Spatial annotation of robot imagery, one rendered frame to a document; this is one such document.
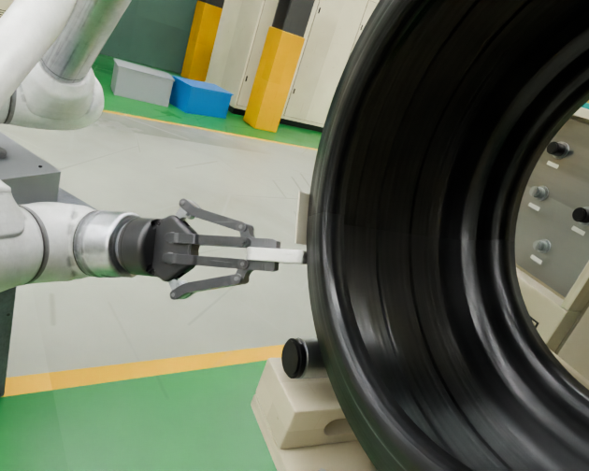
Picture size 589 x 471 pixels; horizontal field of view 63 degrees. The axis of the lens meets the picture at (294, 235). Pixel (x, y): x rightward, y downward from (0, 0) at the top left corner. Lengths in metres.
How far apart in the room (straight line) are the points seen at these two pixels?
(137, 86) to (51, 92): 4.69
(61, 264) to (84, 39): 0.57
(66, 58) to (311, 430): 0.90
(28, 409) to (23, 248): 1.12
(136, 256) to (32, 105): 0.71
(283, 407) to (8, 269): 0.34
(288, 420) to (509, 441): 0.24
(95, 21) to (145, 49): 7.60
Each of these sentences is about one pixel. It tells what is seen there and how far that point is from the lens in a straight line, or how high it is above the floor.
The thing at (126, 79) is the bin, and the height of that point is 0.19.
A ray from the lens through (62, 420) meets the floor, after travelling 1.68.
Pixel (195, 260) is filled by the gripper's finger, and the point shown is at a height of 0.94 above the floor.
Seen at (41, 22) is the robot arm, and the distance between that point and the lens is 0.72.
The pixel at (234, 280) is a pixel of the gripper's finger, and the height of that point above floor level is 0.94.
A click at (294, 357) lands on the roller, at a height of 0.91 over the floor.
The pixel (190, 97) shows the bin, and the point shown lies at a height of 0.19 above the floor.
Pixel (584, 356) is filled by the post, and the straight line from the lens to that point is 0.74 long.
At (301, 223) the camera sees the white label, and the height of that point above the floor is 1.03.
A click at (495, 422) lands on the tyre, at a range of 0.62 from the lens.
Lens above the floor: 1.22
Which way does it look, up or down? 22 degrees down
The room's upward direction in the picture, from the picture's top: 19 degrees clockwise
